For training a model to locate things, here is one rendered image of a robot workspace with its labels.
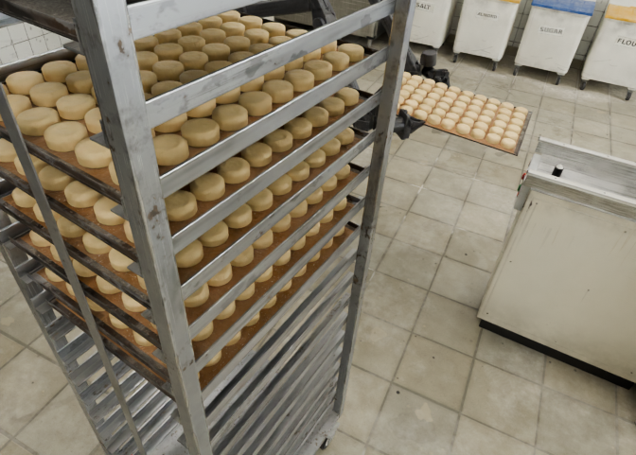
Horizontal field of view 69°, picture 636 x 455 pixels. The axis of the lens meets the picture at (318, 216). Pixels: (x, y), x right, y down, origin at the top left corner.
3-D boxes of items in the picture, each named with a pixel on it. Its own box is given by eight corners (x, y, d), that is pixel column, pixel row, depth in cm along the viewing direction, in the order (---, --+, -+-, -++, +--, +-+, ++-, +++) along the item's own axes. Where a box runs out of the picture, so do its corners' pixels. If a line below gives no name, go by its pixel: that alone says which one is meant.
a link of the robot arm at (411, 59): (372, -11, 207) (364, -3, 200) (383, -18, 203) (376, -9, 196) (414, 73, 226) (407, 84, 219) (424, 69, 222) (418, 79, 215)
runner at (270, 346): (352, 249, 128) (353, 240, 126) (361, 253, 127) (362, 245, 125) (176, 440, 85) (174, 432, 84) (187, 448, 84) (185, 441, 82)
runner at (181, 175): (379, 54, 94) (381, 39, 92) (392, 57, 93) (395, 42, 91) (111, 211, 51) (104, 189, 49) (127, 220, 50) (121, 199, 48)
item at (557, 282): (629, 339, 228) (747, 192, 171) (628, 395, 204) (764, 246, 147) (485, 283, 251) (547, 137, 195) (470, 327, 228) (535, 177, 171)
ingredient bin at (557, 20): (507, 76, 483) (533, -3, 435) (516, 57, 528) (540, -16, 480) (562, 88, 466) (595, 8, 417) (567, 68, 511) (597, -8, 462)
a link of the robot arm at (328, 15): (335, -13, 165) (321, -11, 157) (339, 28, 170) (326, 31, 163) (238, 1, 187) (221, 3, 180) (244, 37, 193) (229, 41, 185)
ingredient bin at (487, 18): (446, 62, 502) (465, -14, 454) (458, 45, 548) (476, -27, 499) (497, 74, 486) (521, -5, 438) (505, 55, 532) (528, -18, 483)
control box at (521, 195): (530, 183, 203) (542, 155, 195) (521, 211, 187) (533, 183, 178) (521, 180, 205) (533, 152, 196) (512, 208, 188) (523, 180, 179)
